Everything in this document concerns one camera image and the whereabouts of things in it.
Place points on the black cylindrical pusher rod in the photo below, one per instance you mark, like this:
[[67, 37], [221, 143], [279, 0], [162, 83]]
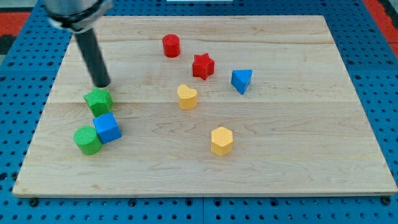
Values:
[[93, 58]]

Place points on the wooden board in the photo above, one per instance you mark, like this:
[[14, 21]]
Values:
[[210, 106]]

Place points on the green star block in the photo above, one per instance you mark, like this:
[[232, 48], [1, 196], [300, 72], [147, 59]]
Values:
[[99, 101]]

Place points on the red cylinder block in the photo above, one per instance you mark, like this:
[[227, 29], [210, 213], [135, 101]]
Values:
[[171, 45]]

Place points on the blue cube block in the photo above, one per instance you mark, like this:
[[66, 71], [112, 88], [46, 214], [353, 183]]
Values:
[[107, 128]]

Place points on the green cylinder block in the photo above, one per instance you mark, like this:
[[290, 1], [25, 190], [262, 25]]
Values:
[[87, 140]]

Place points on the yellow heart block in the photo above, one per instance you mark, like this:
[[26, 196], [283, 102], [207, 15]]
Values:
[[187, 97]]

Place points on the red star block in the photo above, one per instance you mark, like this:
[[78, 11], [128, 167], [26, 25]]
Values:
[[203, 66]]

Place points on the blue triangle block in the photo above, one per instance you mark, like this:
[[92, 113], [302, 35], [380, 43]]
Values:
[[241, 80]]

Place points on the yellow hexagon block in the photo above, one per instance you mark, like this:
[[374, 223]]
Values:
[[221, 141]]

